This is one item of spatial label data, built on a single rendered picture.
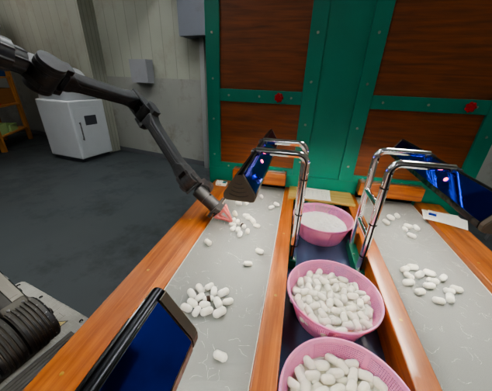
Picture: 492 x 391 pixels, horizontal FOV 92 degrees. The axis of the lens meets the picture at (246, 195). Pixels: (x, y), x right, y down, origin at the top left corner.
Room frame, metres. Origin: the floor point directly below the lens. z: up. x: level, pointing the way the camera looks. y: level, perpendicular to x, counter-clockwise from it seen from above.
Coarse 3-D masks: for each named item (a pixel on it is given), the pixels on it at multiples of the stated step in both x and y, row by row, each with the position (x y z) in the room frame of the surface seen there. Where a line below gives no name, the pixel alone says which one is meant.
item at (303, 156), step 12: (276, 144) 0.88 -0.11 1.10; (288, 144) 0.87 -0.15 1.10; (300, 144) 0.86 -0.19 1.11; (288, 156) 0.72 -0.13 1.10; (300, 156) 0.71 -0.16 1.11; (300, 168) 0.86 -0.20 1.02; (300, 180) 0.71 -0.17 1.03; (300, 192) 0.71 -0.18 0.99; (300, 204) 0.70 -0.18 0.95; (300, 216) 0.71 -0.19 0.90; (288, 264) 0.70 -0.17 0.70
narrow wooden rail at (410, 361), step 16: (352, 208) 1.04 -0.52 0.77; (368, 256) 0.68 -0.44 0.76; (368, 272) 0.63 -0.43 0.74; (384, 272) 0.60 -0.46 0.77; (384, 288) 0.53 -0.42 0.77; (384, 304) 0.47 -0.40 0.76; (400, 304) 0.47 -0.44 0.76; (384, 320) 0.44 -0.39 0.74; (400, 320) 0.42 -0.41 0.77; (384, 336) 0.42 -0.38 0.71; (400, 336) 0.38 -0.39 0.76; (416, 336) 0.38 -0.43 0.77; (384, 352) 0.39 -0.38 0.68; (400, 352) 0.34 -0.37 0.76; (416, 352) 0.34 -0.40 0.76; (400, 368) 0.32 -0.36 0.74; (416, 368) 0.31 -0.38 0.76; (416, 384) 0.28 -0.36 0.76; (432, 384) 0.28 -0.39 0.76
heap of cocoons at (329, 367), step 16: (304, 368) 0.32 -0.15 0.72; (320, 368) 0.32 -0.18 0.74; (336, 368) 0.31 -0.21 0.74; (352, 368) 0.32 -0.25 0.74; (288, 384) 0.28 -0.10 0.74; (304, 384) 0.28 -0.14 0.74; (320, 384) 0.29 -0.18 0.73; (336, 384) 0.29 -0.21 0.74; (352, 384) 0.28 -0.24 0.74; (368, 384) 0.29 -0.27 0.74; (384, 384) 0.29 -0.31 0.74
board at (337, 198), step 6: (294, 186) 1.25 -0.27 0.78; (294, 192) 1.17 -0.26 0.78; (330, 192) 1.18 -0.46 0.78; (336, 192) 1.19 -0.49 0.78; (342, 192) 1.19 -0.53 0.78; (348, 192) 1.19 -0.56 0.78; (288, 198) 1.11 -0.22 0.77; (294, 198) 1.11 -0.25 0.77; (336, 198) 1.12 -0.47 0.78; (342, 198) 1.12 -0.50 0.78; (348, 198) 1.12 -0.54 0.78; (336, 204) 1.07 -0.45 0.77; (342, 204) 1.06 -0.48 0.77; (348, 204) 1.06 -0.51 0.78; (354, 204) 1.06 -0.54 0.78
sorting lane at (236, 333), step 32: (224, 224) 0.89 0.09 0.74; (192, 256) 0.67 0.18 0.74; (224, 256) 0.68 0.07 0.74; (256, 256) 0.68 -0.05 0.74; (192, 288) 0.53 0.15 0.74; (256, 288) 0.54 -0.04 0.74; (192, 320) 0.42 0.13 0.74; (224, 320) 0.42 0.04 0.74; (256, 320) 0.43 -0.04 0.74; (192, 352) 0.34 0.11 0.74; (192, 384) 0.27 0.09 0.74; (224, 384) 0.28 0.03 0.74
